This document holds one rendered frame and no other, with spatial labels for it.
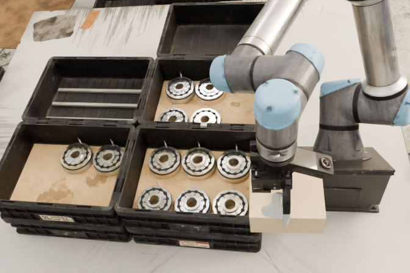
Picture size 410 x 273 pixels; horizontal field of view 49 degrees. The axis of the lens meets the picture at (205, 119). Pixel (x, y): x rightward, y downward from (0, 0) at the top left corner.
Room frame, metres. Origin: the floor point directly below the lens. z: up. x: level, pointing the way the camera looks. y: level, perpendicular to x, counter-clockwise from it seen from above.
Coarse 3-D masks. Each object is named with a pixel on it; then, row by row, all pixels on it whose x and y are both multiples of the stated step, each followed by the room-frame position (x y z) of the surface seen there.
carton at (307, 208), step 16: (304, 176) 0.50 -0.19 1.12; (272, 192) 0.47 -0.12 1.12; (304, 192) 0.46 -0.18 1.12; (320, 192) 0.45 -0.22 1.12; (256, 208) 0.44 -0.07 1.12; (304, 208) 0.42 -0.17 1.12; (320, 208) 0.41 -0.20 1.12; (256, 224) 0.42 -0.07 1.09; (272, 224) 0.41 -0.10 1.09; (288, 224) 0.41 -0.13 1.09; (304, 224) 0.40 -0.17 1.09; (320, 224) 0.39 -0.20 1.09
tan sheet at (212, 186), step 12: (216, 156) 0.79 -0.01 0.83; (144, 168) 0.79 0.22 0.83; (216, 168) 0.74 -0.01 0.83; (144, 180) 0.75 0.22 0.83; (156, 180) 0.74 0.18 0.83; (168, 180) 0.73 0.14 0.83; (180, 180) 0.72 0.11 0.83; (192, 180) 0.72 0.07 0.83; (204, 180) 0.71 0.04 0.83; (216, 180) 0.70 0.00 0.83; (180, 192) 0.68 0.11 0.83; (216, 192) 0.66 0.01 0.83; (240, 192) 0.65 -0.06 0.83; (192, 204) 0.64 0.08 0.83
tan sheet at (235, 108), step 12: (228, 96) 1.02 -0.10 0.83; (240, 96) 1.01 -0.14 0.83; (252, 96) 1.00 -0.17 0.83; (168, 108) 1.02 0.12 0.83; (180, 108) 1.01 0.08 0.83; (192, 108) 1.00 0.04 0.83; (216, 108) 0.98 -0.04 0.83; (228, 108) 0.97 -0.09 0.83; (240, 108) 0.96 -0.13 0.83; (252, 108) 0.95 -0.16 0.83; (156, 120) 0.98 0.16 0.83; (228, 120) 0.92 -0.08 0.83; (240, 120) 0.91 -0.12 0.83; (252, 120) 0.90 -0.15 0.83
